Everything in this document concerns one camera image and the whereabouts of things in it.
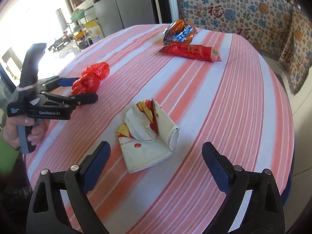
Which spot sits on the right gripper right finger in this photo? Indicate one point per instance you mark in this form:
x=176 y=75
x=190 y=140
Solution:
x=264 y=212

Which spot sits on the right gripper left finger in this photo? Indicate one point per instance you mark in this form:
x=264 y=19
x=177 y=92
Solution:
x=47 y=214

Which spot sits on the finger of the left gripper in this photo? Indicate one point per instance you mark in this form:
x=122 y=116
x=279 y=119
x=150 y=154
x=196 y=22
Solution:
x=66 y=82
x=83 y=99

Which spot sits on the red plastic bag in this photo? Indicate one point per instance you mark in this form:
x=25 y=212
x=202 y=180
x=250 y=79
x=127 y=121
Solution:
x=91 y=78

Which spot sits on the crushed red white paper cup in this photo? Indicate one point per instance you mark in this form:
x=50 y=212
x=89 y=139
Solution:
x=148 y=136

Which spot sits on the crushed orange blue can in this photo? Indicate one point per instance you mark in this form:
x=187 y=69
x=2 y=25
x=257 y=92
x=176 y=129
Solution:
x=179 y=31

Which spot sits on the red snack wrapper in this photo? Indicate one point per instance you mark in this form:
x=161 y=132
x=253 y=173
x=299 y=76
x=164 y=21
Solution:
x=196 y=52

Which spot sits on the person left hand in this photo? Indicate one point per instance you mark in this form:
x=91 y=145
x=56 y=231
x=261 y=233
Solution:
x=21 y=129

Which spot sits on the storage shelf rack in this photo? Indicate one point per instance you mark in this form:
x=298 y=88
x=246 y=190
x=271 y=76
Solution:
x=81 y=12

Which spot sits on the yellow white cardboard box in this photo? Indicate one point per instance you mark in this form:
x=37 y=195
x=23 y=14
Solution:
x=94 y=30

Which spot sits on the pink striped tablecloth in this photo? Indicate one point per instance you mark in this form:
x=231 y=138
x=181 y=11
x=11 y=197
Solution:
x=237 y=104

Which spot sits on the grey refrigerator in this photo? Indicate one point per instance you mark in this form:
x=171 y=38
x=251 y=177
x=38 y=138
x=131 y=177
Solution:
x=116 y=15

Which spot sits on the patterned fu character cloth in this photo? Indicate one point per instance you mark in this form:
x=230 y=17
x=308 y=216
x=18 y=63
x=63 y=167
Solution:
x=266 y=24

